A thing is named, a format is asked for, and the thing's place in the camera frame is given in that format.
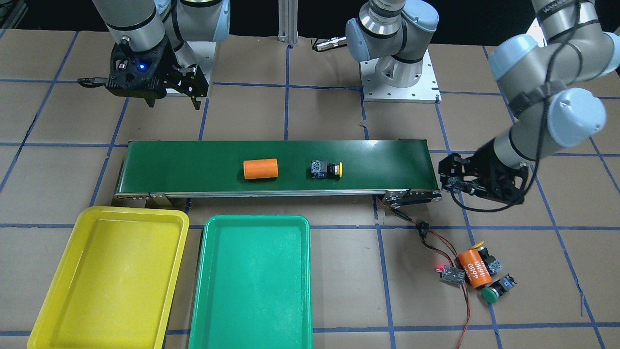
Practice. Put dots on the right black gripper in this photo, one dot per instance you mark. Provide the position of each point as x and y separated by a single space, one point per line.
169 66

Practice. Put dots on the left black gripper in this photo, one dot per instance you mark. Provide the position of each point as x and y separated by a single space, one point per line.
490 170

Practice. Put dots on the plain orange cylinder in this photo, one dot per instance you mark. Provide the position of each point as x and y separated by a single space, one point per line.
260 169

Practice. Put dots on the yellow push button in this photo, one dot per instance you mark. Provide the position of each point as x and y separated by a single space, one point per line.
322 169
492 264

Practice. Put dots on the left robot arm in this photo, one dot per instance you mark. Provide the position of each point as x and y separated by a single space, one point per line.
538 83

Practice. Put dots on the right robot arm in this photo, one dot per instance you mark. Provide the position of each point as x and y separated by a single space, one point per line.
146 22

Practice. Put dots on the green conveyor belt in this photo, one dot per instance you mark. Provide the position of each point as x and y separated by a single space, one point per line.
400 172

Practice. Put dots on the orange battery cylinder with text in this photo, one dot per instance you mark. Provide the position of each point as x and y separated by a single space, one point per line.
475 269

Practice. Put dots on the small black circuit board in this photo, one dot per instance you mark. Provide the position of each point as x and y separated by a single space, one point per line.
451 275

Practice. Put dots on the yellow tray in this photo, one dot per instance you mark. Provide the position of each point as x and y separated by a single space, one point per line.
114 285

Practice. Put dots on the green tray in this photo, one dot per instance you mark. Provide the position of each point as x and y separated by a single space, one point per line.
253 287

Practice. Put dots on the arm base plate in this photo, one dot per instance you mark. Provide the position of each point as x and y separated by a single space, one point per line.
388 80
200 53

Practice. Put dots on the aluminium frame post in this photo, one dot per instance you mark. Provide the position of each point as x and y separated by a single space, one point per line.
288 11

